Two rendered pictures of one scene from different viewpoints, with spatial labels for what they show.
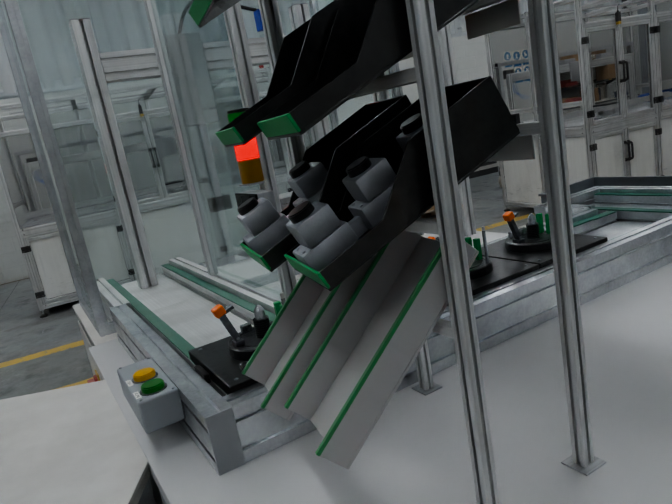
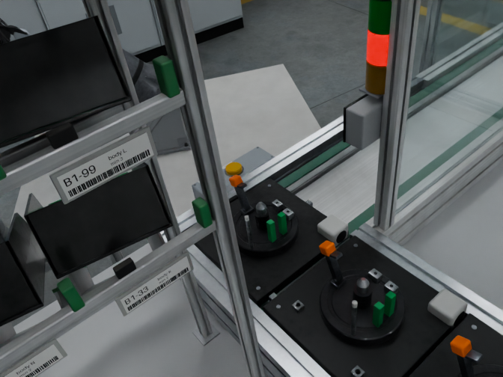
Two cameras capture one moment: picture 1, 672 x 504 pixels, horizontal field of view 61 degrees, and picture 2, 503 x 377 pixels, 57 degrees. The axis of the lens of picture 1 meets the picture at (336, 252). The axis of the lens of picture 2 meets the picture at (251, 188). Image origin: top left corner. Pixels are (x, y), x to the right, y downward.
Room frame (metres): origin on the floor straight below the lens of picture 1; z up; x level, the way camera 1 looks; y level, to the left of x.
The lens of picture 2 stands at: (0.96, -0.49, 1.66)
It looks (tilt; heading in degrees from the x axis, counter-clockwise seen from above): 41 degrees down; 85
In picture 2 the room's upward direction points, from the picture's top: 9 degrees counter-clockwise
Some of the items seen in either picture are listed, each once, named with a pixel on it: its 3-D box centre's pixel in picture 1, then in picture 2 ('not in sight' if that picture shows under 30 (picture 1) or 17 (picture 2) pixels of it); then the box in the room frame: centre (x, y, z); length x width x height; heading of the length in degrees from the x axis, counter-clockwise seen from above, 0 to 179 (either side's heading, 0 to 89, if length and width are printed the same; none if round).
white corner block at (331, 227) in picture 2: not in sight; (332, 230); (1.16, 0.12, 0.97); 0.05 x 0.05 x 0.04; 28
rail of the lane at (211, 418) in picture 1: (159, 361); (309, 159); (1.20, 0.43, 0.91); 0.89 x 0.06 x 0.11; 28
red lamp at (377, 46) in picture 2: (246, 147); (383, 44); (1.25, 0.15, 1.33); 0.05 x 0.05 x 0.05
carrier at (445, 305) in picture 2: not in sight; (362, 293); (1.15, -0.06, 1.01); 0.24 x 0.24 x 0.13; 28
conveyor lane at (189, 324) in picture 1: (230, 334); (369, 187); (1.30, 0.28, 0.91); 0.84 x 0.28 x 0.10; 28
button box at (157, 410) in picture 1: (148, 391); (236, 179); (1.00, 0.39, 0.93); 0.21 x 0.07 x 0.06; 28
